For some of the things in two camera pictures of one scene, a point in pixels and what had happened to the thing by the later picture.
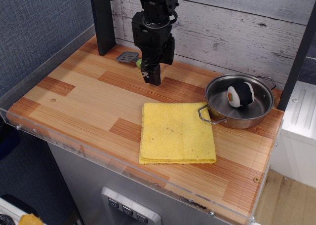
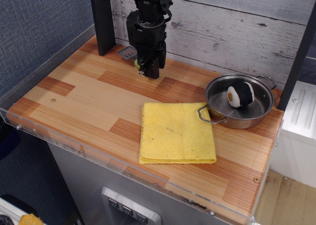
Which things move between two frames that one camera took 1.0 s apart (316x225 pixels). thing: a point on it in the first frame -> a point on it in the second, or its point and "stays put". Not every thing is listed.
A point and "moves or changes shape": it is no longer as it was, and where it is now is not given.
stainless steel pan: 241,101 stays put
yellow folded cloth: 174,132 stays put
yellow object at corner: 30,219 stays put
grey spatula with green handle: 127,56 moves or changes shape
